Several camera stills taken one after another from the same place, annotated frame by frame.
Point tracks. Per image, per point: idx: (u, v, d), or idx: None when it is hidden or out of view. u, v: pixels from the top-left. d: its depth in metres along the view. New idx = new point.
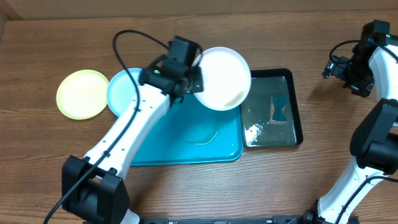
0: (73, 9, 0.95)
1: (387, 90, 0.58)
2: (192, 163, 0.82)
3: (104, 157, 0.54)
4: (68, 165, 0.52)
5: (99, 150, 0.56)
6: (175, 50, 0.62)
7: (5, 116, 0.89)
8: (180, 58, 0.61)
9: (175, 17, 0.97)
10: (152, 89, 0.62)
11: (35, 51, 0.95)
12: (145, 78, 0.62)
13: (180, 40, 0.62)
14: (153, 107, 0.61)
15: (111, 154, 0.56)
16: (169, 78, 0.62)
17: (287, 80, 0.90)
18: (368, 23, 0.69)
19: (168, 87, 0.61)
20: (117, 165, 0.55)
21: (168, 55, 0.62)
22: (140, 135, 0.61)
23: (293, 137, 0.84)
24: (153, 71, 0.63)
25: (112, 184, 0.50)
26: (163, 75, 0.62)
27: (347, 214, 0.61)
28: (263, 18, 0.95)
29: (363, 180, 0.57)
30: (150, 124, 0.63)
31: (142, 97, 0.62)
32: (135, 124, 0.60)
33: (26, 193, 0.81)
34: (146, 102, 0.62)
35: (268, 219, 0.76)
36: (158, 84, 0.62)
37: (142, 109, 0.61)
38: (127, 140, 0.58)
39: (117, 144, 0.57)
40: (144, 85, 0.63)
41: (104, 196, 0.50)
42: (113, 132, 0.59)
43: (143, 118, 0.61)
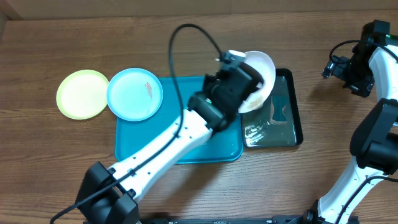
0: (74, 9, 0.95)
1: (387, 90, 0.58)
2: (193, 163, 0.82)
3: (129, 175, 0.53)
4: (93, 172, 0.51)
5: (127, 165, 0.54)
6: (236, 81, 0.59)
7: (4, 116, 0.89)
8: (237, 92, 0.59)
9: (175, 17, 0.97)
10: (198, 118, 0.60)
11: (35, 51, 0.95)
12: (196, 104, 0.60)
13: (244, 73, 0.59)
14: (193, 137, 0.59)
15: (137, 173, 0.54)
16: (219, 111, 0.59)
17: (288, 80, 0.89)
18: (368, 23, 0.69)
19: (217, 121, 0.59)
20: (138, 188, 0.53)
21: (226, 84, 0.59)
22: (171, 161, 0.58)
23: (293, 137, 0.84)
24: (206, 99, 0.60)
25: (127, 206, 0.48)
26: (214, 107, 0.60)
27: (347, 214, 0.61)
28: (263, 19, 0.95)
29: (363, 180, 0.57)
30: (183, 152, 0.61)
31: (185, 124, 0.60)
32: (169, 150, 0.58)
33: (26, 193, 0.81)
34: (187, 129, 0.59)
35: (268, 219, 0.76)
36: (207, 115, 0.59)
37: (181, 136, 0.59)
38: (156, 165, 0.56)
39: (146, 165, 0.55)
40: (192, 111, 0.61)
41: (115, 215, 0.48)
42: (147, 152, 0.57)
43: (179, 145, 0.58)
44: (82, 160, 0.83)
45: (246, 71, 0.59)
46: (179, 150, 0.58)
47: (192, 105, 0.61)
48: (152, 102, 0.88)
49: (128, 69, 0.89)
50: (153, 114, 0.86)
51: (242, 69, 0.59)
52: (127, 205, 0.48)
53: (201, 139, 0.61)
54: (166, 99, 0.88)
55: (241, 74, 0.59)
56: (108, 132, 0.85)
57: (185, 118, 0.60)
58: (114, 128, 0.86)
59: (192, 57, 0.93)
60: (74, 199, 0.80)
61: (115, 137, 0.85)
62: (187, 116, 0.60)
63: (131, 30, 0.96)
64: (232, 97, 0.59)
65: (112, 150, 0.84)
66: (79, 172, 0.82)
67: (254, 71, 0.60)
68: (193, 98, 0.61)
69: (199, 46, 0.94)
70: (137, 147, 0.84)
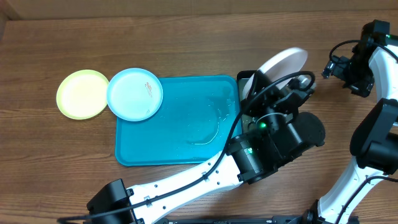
0: (74, 9, 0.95)
1: (387, 90, 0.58)
2: (192, 163, 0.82)
3: (145, 202, 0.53)
4: (112, 188, 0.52)
5: (147, 192, 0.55)
6: (284, 138, 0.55)
7: (5, 116, 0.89)
8: (281, 151, 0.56)
9: (175, 17, 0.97)
10: (233, 164, 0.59)
11: (35, 51, 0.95)
12: (236, 149, 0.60)
13: (296, 135, 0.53)
14: (220, 185, 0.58)
15: (152, 204, 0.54)
16: (256, 165, 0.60)
17: None
18: (368, 23, 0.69)
19: (250, 176, 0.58)
20: (148, 219, 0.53)
21: (275, 139, 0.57)
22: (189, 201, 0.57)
23: None
24: (248, 149, 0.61)
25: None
26: (254, 158, 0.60)
27: (346, 214, 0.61)
28: (263, 18, 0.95)
29: (363, 180, 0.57)
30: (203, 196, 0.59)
31: (217, 167, 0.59)
32: (193, 190, 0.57)
33: (27, 193, 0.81)
34: (217, 175, 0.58)
35: (268, 219, 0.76)
36: (244, 164, 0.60)
37: (209, 180, 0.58)
38: (175, 200, 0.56)
39: (165, 199, 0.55)
40: (229, 155, 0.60)
41: None
42: (172, 185, 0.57)
43: (204, 188, 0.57)
44: (82, 160, 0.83)
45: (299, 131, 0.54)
46: (201, 193, 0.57)
47: (232, 149, 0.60)
48: (152, 101, 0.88)
49: (127, 69, 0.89)
50: (153, 114, 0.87)
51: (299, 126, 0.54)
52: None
53: (228, 187, 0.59)
54: (165, 99, 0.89)
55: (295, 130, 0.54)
56: (108, 132, 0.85)
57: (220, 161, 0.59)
58: (114, 128, 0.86)
59: (192, 57, 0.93)
60: (73, 199, 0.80)
61: (115, 137, 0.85)
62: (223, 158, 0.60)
63: (131, 30, 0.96)
64: (275, 153, 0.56)
65: (112, 150, 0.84)
66: (79, 172, 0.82)
67: (311, 132, 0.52)
68: (236, 142, 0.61)
69: (200, 46, 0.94)
70: (137, 147, 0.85)
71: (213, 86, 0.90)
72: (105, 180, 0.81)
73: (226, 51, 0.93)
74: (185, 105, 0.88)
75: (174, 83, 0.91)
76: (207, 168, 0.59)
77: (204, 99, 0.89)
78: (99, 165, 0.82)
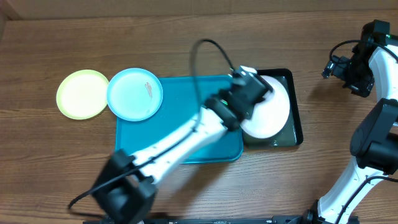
0: (73, 9, 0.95)
1: (387, 90, 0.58)
2: (192, 163, 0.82)
3: (148, 162, 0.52)
4: (115, 157, 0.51)
5: (147, 154, 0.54)
6: (249, 88, 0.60)
7: (5, 116, 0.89)
8: (248, 94, 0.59)
9: (175, 17, 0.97)
10: (213, 116, 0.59)
11: (35, 51, 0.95)
12: (211, 104, 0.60)
13: (257, 80, 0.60)
14: (209, 132, 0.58)
15: (155, 163, 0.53)
16: (234, 112, 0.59)
17: (288, 80, 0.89)
18: (368, 23, 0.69)
19: (230, 122, 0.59)
20: (157, 175, 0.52)
21: (240, 89, 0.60)
22: (186, 155, 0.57)
23: (293, 137, 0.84)
24: (221, 100, 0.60)
25: (145, 192, 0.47)
26: (229, 108, 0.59)
27: (347, 214, 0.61)
28: (263, 19, 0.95)
29: (363, 180, 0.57)
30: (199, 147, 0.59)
31: (202, 119, 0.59)
32: (186, 143, 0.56)
33: (27, 193, 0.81)
34: (204, 126, 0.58)
35: (268, 219, 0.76)
36: (221, 114, 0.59)
37: (198, 132, 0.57)
38: (175, 154, 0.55)
39: (166, 154, 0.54)
40: (208, 109, 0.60)
41: (135, 200, 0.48)
42: (167, 144, 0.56)
43: (196, 140, 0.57)
44: (82, 160, 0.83)
45: (259, 78, 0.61)
46: (197, 142, 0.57)
47: (208, 104, 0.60)
48: (152, 102, 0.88)
49: (127, 69, 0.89)
50: (153, 114, 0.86)
51: (255, 78, 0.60)
52: (147, 191, 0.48)
53: (213, 136, 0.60)
54: (165, 99, 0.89)
55: (253, 82, 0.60)
56: (108, 132, 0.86)
57: (201, 114, 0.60)
58: (114, 128, 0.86)
59: (192, 57, 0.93)
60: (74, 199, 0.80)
61: (115, 137, 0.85)
62: (203, 112, 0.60)
63: (131, 30, 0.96)
64: (244, 101, 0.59)
65: (112, 150, 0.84)
66: (79, 172, 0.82)
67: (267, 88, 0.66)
68: (209, 99, 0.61)
69: (200, 46, 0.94)
70: (136, 147, 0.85)
71: (213, 86, 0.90)
72: None
73: (226, 51, 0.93)
74: (185, 104, 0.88)
75: (174, 83, 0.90)
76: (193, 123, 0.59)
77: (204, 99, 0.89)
78: (99, 165, 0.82)
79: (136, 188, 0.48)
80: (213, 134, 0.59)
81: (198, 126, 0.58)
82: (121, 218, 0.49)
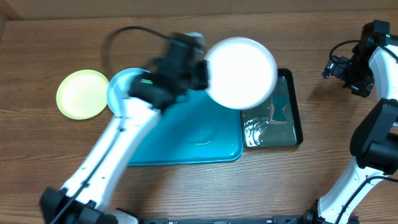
0: (73, 9, 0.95)
1: (387, 91, 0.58)
2: (192, 163, 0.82)
3: (82, 188, 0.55)
4: (47, 198, 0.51)
5: (79, 179, 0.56)
6: (173, 54, 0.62)
7: (5, 116, 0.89)
8: (168, 56, 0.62)
9: (175, 17, 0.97)
10: (139, 102, 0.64)
11: (35, 51, 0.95)
12: (137, 89, 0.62)
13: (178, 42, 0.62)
14: (140, 125, 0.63)
15: (89, 186, 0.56)
16: (163, 89, 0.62)
17: (288, 80, 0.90)
18: (368, 23, 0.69)
19: (161, 97, 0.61)
20: (96, 196, 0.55)
21: (165, 57, 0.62)
22: (125, 154, 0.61)
23: (293, 137, 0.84)
24: (146, 79, 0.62)
25: (86, 221, 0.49)
26: (156, 85, 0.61)
27: (347, 214, 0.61)
28: (263, 19, 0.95)
29: (363, 180, 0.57)
30: (138, 140, 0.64)
31: (127, 114, 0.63)
32: (116, 149, 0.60)
33: (27, 193, 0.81)
34: (132, 121, 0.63)
35: (268, 219, 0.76)
36: (152, 96, 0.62)
37: (127, 130, 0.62)
38: (107, 167, 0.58)
39: (101, 169, 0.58)
40: (132, 99, 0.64)
41: None
42: (97, 159, 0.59)
43: (127, 138, 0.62)
44: (82, 160, 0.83)
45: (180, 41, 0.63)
46: (134, 136, 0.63)
47: (130, 92, 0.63)
48: None
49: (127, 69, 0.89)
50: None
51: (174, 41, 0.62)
52: (87, 219, 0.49)
53: (152, 121, 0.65)
54: None
55: (173, 53, 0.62)
56: None
57: (124, 109, 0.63)
58: None
59: None
60: None
61: None
62: (125, 105, 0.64)
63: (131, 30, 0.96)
64: (166, 65, 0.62)
65: None
66: None
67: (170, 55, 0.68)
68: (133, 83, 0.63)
69: None
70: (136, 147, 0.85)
71: None
72: None
73: None
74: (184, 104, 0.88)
75: None
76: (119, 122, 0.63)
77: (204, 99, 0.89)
78: None
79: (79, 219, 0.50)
80: (145, 125, 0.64)
81: (125, 122, 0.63)
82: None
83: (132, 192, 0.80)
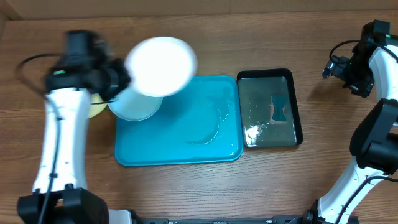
0: (73, 9, 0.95)
1: (387, 91, 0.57)
2: (192, 163, 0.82)
3: (51, 181, 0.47)
4: (22, 208, 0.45)
5: (45, 175, 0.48)
6: (73, 45, 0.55)
7: (5, 116, 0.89)
8: (76, 48, 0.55)
9: (175, 17, 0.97)
10: (64, 91, 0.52)
11: (35, 51, 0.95)
12: (51, 84, 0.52)
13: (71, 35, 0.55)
14: (75, 107, 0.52)
15: (58, 176, 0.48)
16: (65, 77, 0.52)
17: (287, 80, 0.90)
18: (368, 23, 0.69)
19: (79, 78, 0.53)
20: (70, 178, 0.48)
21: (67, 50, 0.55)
22: (78, 135, 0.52)
23: (293, 137, 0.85)
24: (55, 73, 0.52)
25: (73, 203, 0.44)
26: (68, 73, 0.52)
27: (347, 214, 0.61)
28: (263, 19, 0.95)
29: (363, 180, 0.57)
30: (82, 123, 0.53)
31: (58, 104, 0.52)
32: (64, 134, 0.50)
33: (28, 193, 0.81)
34: (65, 106, 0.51)
35: (268, 219, 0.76)
36: (69, 84, 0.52)
37: (65, 117, 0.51)
38: (66, 151, 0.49)
39: (60, 155, 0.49)
40: (54, 92, 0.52)
41: (77, 214, 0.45)
42: (51, 152, 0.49)
43: (70, 123, 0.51)
44: None
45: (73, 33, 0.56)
46: (76, 118, 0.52)
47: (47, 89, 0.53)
48: None
49: None
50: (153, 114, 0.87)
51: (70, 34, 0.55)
52: (71, 200, 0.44)
53: (86, 102, 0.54)
54: (166, 99, 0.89)
55: (70, 42, 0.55)
56: (108, 132, 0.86)
57: (53, 101, 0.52)
58: (115, 128, 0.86)
59: None
60: None
61: (115, 137, 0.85)
62: (52, 98, 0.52)
63: (131, 30, 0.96)
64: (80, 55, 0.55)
65: (112, 150, 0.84)
66: None
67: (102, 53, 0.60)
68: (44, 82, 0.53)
69: (200, 46, 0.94)
70: (136, 147, 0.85)
71: (213, 85, 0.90)
72: (105, 180, 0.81)
73: (226, 51, 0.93)
74: (183, 104, 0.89)
75: None
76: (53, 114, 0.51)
77: (204, 99, 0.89)
78: (99, 165, 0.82)
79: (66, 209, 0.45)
80: (81, 105, 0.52)
81: (60, 111, 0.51)
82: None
83: (132, 192, 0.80)
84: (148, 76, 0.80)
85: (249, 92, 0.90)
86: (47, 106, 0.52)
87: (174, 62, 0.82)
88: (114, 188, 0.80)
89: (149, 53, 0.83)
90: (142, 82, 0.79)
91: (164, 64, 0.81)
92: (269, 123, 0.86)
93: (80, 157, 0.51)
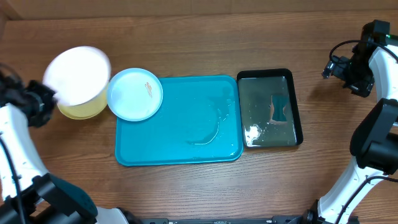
0: (73, 9, 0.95)
1: (387, 90, 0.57)
2: (192, 163, 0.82)
3: (17, 183, 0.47)
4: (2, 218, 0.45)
5: (8, 185, 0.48)
6: None
7: None
8: None
9: (175, 17, 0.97)
10: None
11: (35, 51, 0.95)
12: None
13: None
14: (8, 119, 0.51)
15: (22, 176, 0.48)
16: None
17: (287, 80, 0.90)
18: (368, 23, 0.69)
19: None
20: (33, 173, 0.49)
21: None
22: (22, 138, 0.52)
23: (293, 137, 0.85)
24: None
25: (46, 190, 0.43)
26: None
27: (347, 215, 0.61)
28: (263, 19, 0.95)
29: (363, 180, 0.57)
30: (21, 127, 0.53)
31: None
32: (8, 144, 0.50)
33: None
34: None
35: (268, 219, 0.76)
36: None
37: (3, 130, 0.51)
38: (18, 154, 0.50)
39: (15, 161, 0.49)
40: None
41: (60, 200, 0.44)
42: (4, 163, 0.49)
43: (10, 132, 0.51)
44: (82, 160, 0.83)
45: None
46: (13, 125, 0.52)
47: None
48: (152, 101, 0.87)
49: (127, 70, 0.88)
50: (153, 114, 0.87)
51: None
52: (42, 188, 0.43)
53: (15, 111, 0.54)
54: (165, 99, 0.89)
55: None
56: (108, 132, 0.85)
57: None
58: (114, 128, 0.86)
59: (192, 57, 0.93)
60: None
61: (115, 137, 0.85)
62: None
63: (131, 30, 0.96)
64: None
65: (112, 150, 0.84)
66: (79, 172, 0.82)
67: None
68: None
69: (200, 46, 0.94)
70: (136, 147, 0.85)
71: (213, 86, 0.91)
72: (105, 180, 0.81)
73: (226, 51, 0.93)
74: (183, 104, 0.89)
75: (174, 83, 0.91)
76: None
77: (204, 99, 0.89)
78: (99, 165, 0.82)
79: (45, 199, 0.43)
80: (12, 116, 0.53)
81: None
82: (82, 212, 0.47)
83: (132, 192, 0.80)
84: (77, 88, 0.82)
85: (249, 92, 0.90)
86: None
87: (72, 74, 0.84)
88: (114, 188, 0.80)
89: (64, 68, 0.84)
90: (68, 94, 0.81)
91: (68, 76, 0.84)
92: (269, 123, 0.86)
93: (32, 154, 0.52)
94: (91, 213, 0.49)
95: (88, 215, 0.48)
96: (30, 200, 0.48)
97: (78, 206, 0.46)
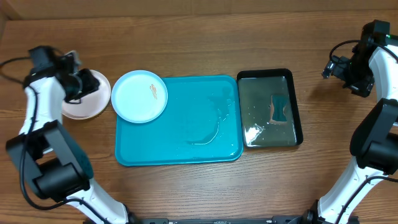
0: (73, 9, 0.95)
1: (387, 90, 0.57)
2: (192, 163, 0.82)
3: (32, 124, 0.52)
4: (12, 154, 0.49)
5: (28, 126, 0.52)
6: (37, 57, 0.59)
7: (5, 116, 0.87)
8: (38, 58, 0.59)
9: (175, 17, 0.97)
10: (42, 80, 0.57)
11: None
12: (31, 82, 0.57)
13: (44, 56, 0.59)
14: (49, 81, 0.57)
15: (38, 121, 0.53)
16: (37, 84, 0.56)
17: (287, 79, 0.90)
18: (368, 24, 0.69)
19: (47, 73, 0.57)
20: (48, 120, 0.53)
21: (34, 63, 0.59)
22: (52, 101, 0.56)
23: (293, 137, 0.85)
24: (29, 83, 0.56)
25: (51, 133, 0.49)
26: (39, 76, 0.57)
27: (347, 214, 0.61)
28: (263, 19, 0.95)
29: (363, 180, 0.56)
30: (55, 96, 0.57)
31: (37, 82, 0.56)
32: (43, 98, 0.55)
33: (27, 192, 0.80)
34: (40, 82, 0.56)
35: (268, 219, 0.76)
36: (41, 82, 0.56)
37: (41, 90, 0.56)
38: (46, 106, 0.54)
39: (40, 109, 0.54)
40: (32, 87, 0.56)
41: (60, 145, 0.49)
42: (31, 108, 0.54)
43: (46, 93, 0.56)
44: None
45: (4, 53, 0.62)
46: (50, 89, 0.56)
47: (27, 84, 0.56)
48: (157, 102, 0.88)
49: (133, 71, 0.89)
50: (158, 116, 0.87)
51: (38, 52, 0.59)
52: (49, 131, 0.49)
53: (58, 84, 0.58)
54: None
55: (37, 56, 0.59)
56: (108, 132, 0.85)
57: (33, 84, 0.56)
58: (114, 128, 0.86)
59: (192, 58, 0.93)
60: None
61: (115, 137, 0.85)
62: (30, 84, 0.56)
63: (131, 30, 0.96)
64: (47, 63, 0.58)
65: (112, 150, 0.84)
66: None
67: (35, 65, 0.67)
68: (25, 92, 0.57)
69: (199, 46, 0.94)
70: (136, 147, 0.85)
71: (213, 86, 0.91)
72: (105, 180, 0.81)
73: (226, 51, 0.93)
74: (183, 104, 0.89)
75: (175, 83, 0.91)
76: (32, 91, 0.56)
77: (204, 99, 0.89)
78: (99, 165, 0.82)
79: (50, 142, 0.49)
80: (53, 84, 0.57)
81: (38, 86, 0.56)
82: (77, 167, 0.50)
83: (132, 192, 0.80)
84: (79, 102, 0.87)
85: (249, 92, 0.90)
86: (28, 92, 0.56)
87: None
88: (115, 188, 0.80)
89: None
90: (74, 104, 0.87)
91: None
92: (269, 123, 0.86)
93: (56, 113, 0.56)
94: (87, 175, 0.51)
95: (83, 175, 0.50)
96: (38, 144, 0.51)
97: (74, 158, 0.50)
